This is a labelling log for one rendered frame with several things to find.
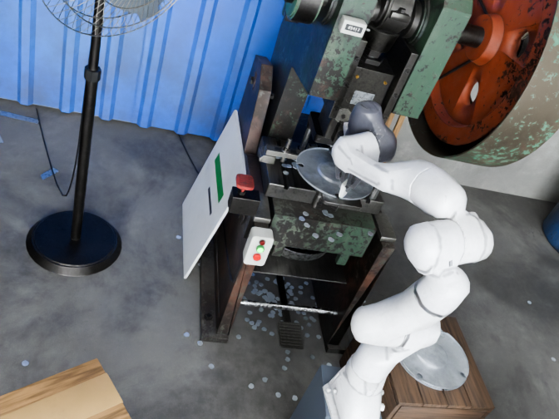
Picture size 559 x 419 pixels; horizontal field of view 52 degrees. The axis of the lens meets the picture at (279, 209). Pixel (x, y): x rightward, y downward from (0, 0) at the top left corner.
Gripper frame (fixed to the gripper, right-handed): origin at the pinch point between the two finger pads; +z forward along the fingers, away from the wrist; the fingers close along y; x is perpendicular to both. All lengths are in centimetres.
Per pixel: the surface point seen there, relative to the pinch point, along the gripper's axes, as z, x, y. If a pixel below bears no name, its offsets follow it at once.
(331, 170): 6.2, 8.0, -10.1
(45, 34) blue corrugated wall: 43, 6, -181
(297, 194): 14.2, -3.4, -15.4
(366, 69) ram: -29.2, 22.4, -14.0
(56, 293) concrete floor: 61, -77, -72
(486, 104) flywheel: -25, 42, 21
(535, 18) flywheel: -52, 52, 21
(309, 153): 7.5, 9.9, -21.5
